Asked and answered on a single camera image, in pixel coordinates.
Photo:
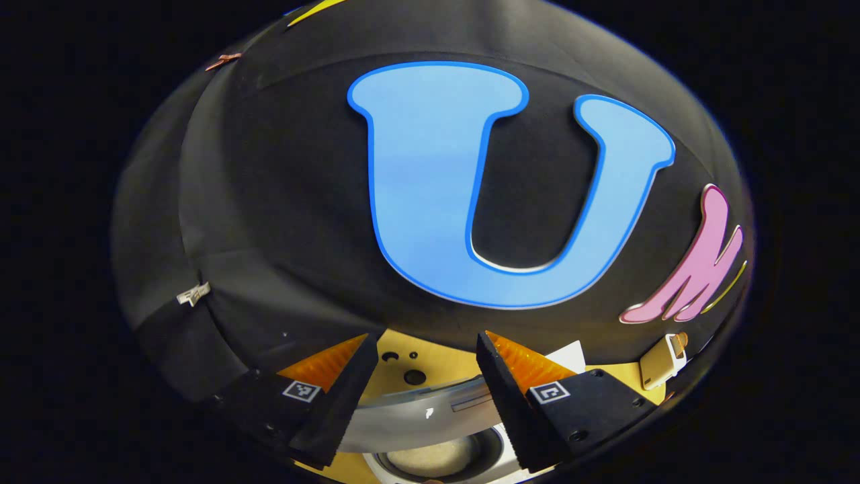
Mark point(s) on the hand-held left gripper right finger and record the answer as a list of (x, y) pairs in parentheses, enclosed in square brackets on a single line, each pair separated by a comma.
[(507, 403)]

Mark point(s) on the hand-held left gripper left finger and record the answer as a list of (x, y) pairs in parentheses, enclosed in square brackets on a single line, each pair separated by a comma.
[(339, 403)]

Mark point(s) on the white rice cooker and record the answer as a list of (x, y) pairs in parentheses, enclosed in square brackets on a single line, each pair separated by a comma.
[(403, 417)]

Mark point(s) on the white rice heap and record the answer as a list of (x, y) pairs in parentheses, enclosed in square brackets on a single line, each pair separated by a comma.
[(437, 460)]

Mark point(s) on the white toaster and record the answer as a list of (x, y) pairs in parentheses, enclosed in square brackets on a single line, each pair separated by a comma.
[(662, 363)]

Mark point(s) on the white cloth clip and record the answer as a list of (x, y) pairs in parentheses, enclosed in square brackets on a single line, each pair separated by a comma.
[(193, 294)]

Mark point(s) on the brown toast slice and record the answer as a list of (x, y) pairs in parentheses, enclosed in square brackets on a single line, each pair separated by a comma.
[(680, 343)]

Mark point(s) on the copper cloth clip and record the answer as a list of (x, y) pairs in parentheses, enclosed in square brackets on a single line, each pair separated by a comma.
[(224, 61)]

